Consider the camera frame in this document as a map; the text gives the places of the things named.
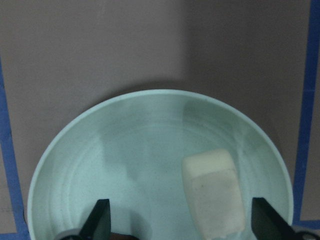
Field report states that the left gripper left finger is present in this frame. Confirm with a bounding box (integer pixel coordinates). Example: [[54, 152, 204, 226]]
[[56, 199, 111, 240]]

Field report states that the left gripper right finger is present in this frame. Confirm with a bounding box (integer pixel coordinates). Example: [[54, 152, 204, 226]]
[[251, 197, 320, 240]]

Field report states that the white steamed bun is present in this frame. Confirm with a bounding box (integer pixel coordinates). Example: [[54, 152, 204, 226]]
[[181, 149, 246, 240]]

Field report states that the mint green plate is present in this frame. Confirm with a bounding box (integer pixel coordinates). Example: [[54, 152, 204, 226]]
[[27, 90, 294, 240]]

